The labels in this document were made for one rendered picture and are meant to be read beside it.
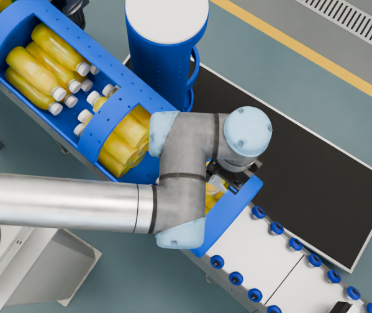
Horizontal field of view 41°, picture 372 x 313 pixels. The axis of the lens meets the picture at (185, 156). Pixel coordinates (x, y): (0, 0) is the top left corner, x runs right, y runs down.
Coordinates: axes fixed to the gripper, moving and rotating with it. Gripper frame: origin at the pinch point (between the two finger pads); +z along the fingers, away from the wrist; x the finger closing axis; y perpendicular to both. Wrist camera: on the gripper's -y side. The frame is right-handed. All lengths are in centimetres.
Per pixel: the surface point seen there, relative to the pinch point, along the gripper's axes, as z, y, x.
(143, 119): 29.4, -26.9, 4.9
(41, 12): 23, -69, 8
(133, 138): 25.7, -24.3, -2.0
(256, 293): 45, 31, -9
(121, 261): 144, -14, -30
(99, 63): 22, -45, 7
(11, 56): 31, -69, -6
